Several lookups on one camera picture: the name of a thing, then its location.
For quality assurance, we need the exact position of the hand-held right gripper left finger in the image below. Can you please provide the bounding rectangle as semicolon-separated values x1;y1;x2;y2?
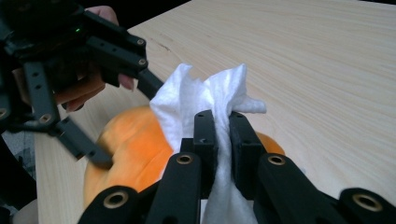
180;109;219;199

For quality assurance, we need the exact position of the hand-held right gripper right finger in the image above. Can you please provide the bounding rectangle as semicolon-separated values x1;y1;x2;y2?
229;111;268;201

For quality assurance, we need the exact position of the white tissue cloth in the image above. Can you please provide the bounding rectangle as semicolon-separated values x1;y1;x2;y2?
148;63;269;224

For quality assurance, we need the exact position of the orange pumpkin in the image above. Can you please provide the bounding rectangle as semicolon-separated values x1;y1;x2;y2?
83;105;286;210

